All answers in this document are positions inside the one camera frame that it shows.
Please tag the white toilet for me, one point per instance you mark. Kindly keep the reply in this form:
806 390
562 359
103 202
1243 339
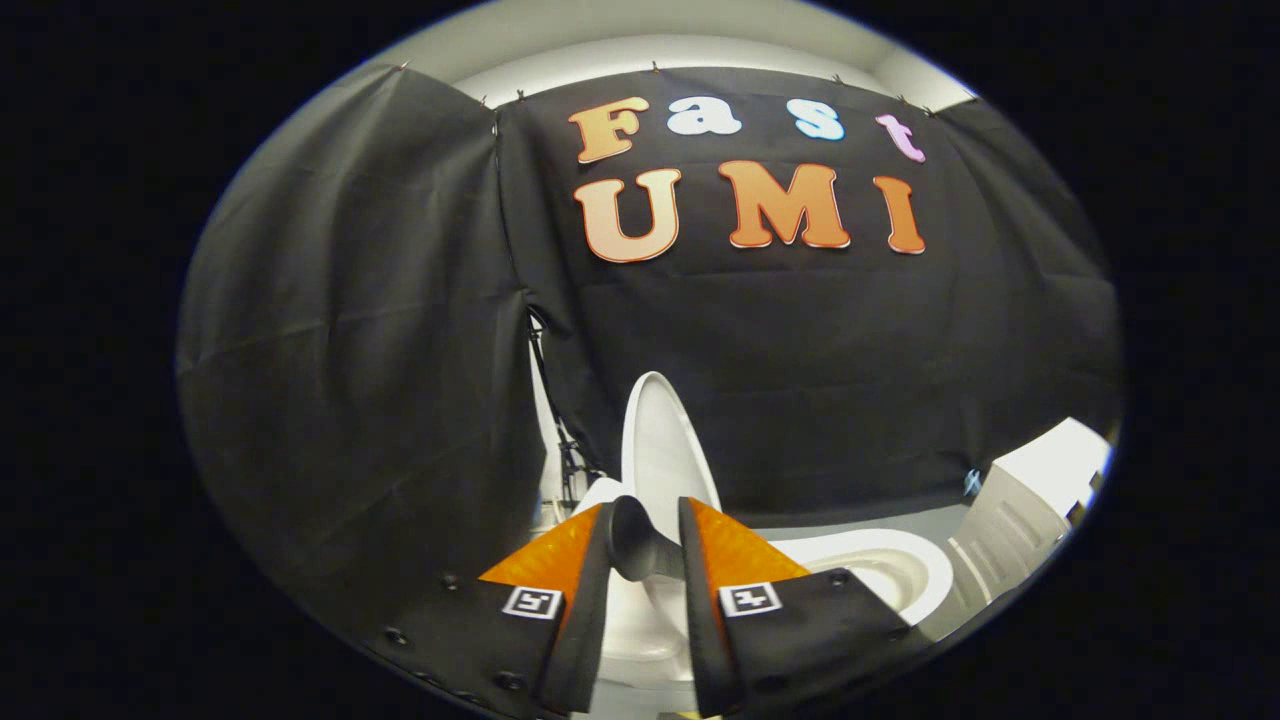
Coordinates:
880 575

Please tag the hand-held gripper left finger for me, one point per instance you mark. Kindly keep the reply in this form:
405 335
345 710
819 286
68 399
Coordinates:
595 620

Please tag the small blue clip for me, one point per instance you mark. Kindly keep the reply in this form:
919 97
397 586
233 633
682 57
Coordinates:
972 483

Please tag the black backdrop stand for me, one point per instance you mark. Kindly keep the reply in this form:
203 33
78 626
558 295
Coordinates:
570 460

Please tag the white drawer cabinet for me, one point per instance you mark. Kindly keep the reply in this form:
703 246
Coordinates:
1040 470

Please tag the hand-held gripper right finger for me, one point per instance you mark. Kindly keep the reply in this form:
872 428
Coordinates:
697 620

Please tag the black backdrop cloth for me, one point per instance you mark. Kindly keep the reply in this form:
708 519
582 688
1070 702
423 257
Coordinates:
800 380

